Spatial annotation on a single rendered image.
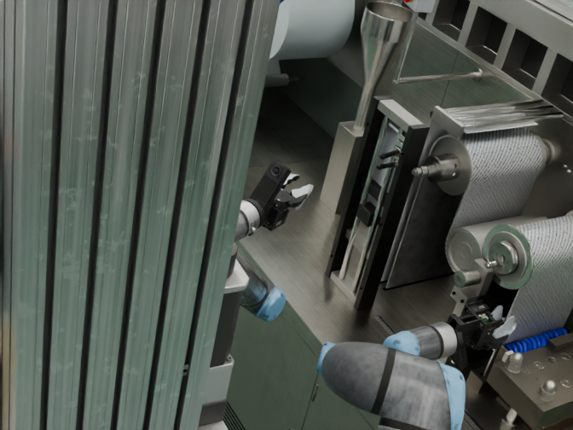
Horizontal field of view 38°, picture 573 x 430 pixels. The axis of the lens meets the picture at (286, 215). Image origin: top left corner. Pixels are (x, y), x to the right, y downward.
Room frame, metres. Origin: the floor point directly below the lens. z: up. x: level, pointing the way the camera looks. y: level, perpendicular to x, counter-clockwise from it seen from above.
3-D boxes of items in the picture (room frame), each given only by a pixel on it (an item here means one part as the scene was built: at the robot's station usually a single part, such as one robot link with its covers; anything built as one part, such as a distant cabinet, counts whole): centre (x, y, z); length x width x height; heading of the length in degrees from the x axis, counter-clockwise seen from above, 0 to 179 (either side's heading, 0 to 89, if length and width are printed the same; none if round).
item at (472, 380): (1.61, -0.64, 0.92); 0.28 x 0.04 x 0.04; 128
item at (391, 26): (2.22, -0.15, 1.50); 0.14 x 0.14 x 0.06
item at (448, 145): (1.86, -0.46, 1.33); 0.25 x 0.14 x 0.14; 128
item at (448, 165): (1.77, -0.33, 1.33); 0.06 x 0.06 x 0.06; 38
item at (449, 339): (1.42, -0.38, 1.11); 0.08 x 0.05 x 0.08; 38
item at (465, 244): (1.76, -0.53, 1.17); 0.26 x 0.12 x 0.12; 128
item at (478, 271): (1.59, -0.45, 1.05); 0.06 x 0.05 x 0.31; 128
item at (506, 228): (1.58, -0.50, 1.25); 0.15 x 0.01 x 0.15; 38
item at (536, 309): (1.61, -0.63, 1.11); 0.23 x 0.01 x 0.18; 128
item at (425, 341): (1.37, -0.32, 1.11); 0.11 x 0.08 x 0.09; 128
